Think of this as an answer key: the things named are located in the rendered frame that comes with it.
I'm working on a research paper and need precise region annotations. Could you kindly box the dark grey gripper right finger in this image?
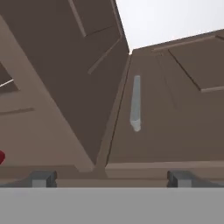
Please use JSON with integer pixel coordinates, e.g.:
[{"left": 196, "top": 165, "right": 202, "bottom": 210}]
[{"left": 166, "top": 170, "right": 224, "bottom": 188}]

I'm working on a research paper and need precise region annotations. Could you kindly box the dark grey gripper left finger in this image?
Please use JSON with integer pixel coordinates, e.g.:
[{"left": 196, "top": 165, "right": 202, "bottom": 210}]
[{"left": 0, "top": 170, "right": 58, "bottom": 188}]

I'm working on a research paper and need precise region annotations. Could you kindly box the brown open cabinet door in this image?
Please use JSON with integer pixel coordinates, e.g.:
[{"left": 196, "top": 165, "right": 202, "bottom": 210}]
[{"left": 0, "top": 0, "right": 131, "bottom": 165}]

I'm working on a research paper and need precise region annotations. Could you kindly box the brown cabinet door with handle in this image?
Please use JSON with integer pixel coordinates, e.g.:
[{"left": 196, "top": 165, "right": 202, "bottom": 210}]
[{"left": 105, "top": 29, "right": 224, "bottom": 165}]

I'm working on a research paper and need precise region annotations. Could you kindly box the silver cabinet door handle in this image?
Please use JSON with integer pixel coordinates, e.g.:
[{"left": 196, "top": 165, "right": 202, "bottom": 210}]
[{"left": 129, "top": 74, "right": 142, "bottom": 133}]

